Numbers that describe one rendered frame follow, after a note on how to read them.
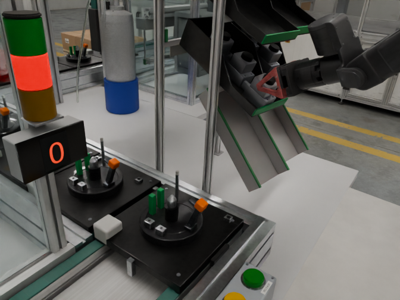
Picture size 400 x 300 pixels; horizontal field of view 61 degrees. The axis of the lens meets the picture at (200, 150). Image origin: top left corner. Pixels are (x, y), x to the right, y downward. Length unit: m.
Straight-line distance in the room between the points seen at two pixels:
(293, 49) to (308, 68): 4.20
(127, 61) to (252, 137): 0.80
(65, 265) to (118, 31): 1.03
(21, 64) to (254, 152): 0.61
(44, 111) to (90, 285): 0.36
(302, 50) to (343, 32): 4.20
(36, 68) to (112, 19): 1.00
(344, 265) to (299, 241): 0.12
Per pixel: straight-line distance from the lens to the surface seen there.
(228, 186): 1.12
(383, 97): 4.68
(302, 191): 1.16
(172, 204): 0.74
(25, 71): 0.56
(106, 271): 0.78
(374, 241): 1.06
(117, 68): 1.57
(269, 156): 0.96
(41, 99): 0.57
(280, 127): 1.08
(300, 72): 0.74
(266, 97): 0.81
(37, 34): 0.55
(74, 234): 0.82
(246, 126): 0.95
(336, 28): 0.67
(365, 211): 1.16
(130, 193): 0.89
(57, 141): 0.60
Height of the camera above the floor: 1.48
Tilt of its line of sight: 28 degrees down
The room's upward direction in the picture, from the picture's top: 3 degrees clockwise
